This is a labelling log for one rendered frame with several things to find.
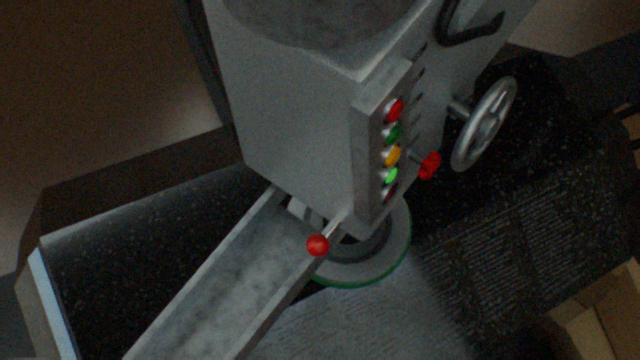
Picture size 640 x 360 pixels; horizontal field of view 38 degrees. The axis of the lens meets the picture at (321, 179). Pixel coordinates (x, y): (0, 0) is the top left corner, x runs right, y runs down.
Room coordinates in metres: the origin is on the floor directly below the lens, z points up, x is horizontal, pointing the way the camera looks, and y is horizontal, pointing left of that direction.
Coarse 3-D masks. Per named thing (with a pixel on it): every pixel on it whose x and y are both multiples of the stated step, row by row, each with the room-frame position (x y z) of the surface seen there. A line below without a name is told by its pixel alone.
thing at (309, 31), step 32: (224, 0) 0.58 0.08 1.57; (256, 0) 0.54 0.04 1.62; (288, 0) 0.52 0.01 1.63; (320, 0) 0.52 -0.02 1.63; (352, 0) 0.52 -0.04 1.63; (384, 0) 0.53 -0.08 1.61; (416, 0) 0.56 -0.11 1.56; (256, 32) 0.54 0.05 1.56; (288, 32) 0.52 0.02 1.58; (320, 32) 0.52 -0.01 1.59; (352, 32) 0.52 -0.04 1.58
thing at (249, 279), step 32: (256, 224) 0.56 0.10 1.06; (288, 224) 0.56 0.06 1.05; (224, 256) 0.51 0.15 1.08; (256, 256) 0.52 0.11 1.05; (288, 256) 0.51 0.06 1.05; (320, 256) 0.50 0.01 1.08; (192, 288) 0.46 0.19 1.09; (224, 288) 0.47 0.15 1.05; (256, 288) 0.47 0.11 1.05; (288, 288) 0.45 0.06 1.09; (160, 320) 0.42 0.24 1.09; (192, 320) 0.43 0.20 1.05; (224, 320) 0.43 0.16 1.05; (256, 320) 0.41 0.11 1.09; (128, 352) 0.38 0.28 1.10; (160, 352) 0.39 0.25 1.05; (192, 352) 0.39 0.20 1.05; (224, 352) 0.38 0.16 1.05
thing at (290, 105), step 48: (432, 0) 0.59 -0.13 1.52; (240, 48) 0.61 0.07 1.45; (288, 48) 0.56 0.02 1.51; (336, 48) 0.54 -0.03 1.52; (384, 48) 0.54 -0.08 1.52; (432, 48) 0.59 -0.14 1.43; (240, 96) 0.62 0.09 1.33; (288, 96) 0.56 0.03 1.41; (336, 96) 0.51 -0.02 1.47; (432, 96) 0.60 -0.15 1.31; (240, 144) 0.64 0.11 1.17; (288, 144) 0.57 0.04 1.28; (336, 144) 0.52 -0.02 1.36; (432, 144) 0.61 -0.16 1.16; (288, 192) 0.58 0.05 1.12; (336, 192) 0.52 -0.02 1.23
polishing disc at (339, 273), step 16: (288, 208) 0.68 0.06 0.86; (304, 208) 0.68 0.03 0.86; (400, 208) 0.66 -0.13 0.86; (320, 224) 0.64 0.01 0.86; (384, 224) 0.63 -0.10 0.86; (400, 224) 0.63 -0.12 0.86; (368, 240) 0.60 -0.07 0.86; (384, 240) 0.60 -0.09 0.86; (400, 240) 0.60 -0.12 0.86; (336, 256) 0.58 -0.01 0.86; (352, 256) 0.58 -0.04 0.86; (368, 256) 0.58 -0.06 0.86; (384, 256) 0.57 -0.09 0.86; (320, 272) 0.56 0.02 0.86; (336, 272) 0.55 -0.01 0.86; (352, 272) 0.55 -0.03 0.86; (368, 272) 0.55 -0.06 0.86; (384, 272) 0.55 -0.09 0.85
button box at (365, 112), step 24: (408, 72) 0.53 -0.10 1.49; (384, 96) 0.50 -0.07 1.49; (408, 96) 0.53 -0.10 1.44; (360, 120) 0.48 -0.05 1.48; (408, 120) 0.53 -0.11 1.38; (360, 144) 0.48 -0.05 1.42; (360, 168) 0.48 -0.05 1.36; (384, 168) 0.50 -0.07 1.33; (360, 192) 0.48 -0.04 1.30; (384, 192) 0.50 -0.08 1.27; (360, 216) 0.48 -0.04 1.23
